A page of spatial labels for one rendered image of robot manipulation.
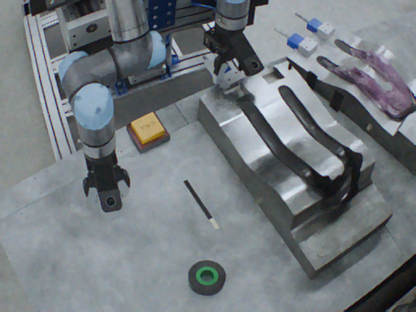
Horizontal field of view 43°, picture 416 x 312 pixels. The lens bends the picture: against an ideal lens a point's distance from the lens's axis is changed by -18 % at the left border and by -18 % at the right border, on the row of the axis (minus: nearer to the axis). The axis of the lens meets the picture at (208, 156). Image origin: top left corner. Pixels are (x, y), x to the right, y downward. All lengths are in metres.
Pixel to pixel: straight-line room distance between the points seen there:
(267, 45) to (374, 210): 1.54
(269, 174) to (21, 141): 1.43
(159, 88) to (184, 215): 1.00
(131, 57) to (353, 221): 0.62
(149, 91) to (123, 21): 1.20
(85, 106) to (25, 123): 1.53
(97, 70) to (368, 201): 0.70
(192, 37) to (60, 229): 1.32
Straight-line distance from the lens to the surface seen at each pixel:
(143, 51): 1.17
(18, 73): 2.79
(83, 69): 1.15
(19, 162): 2.48
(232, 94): 1.50
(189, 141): 1.49
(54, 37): 2.60
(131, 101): 2.30
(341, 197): 1.39
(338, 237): 1.35
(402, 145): 1.53
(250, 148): 1.39
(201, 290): 1.29
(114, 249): 1.36
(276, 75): 1.55
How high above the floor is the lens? 2.06
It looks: 58 degrees down
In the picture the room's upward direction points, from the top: 6 degrees clockwise
